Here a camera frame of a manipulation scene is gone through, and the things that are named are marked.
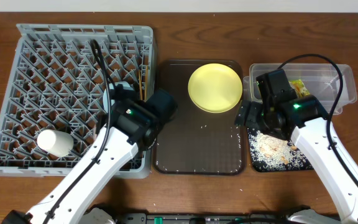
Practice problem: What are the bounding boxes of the wooden chopstick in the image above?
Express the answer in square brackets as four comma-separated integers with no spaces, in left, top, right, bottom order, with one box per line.
[138,69,144,101]
[144,65,149,101]

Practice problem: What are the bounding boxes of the green snack wrapper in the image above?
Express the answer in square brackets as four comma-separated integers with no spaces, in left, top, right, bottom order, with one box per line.
[289,79,310,98]

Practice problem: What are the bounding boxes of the rice and food scraps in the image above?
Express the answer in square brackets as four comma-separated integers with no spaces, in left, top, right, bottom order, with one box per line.
[249,131,301,169]

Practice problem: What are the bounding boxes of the white cup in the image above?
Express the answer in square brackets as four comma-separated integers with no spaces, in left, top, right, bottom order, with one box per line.
[37,129,74,157]

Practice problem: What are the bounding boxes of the light blue bowl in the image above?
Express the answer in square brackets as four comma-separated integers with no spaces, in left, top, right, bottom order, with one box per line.
[103,90,115,113]

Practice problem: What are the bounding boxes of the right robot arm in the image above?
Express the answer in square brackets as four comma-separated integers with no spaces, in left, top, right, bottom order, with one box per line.
[235,69,358,223]

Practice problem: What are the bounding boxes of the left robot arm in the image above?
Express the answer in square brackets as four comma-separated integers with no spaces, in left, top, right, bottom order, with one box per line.
[3,85,177,223]

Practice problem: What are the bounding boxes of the black rectangular tray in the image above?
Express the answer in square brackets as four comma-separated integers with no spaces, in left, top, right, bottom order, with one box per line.
[247,128,313,172]

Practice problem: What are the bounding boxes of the yellow plate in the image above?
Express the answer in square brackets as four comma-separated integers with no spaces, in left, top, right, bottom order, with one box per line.
[188,63,242,113]

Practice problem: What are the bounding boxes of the clear plastic bin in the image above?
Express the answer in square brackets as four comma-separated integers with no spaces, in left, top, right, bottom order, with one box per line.
[243,63,357,115]

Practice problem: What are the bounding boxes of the dark brown serving tray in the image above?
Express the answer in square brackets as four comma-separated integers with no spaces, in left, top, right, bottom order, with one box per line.
[152,59,246,175]

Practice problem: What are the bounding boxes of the grey plastic dish rack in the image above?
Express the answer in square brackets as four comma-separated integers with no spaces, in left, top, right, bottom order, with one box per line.
[0,24,157,177]

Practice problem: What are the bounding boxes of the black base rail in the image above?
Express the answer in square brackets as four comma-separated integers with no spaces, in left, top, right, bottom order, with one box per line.
[85,205,291,224]

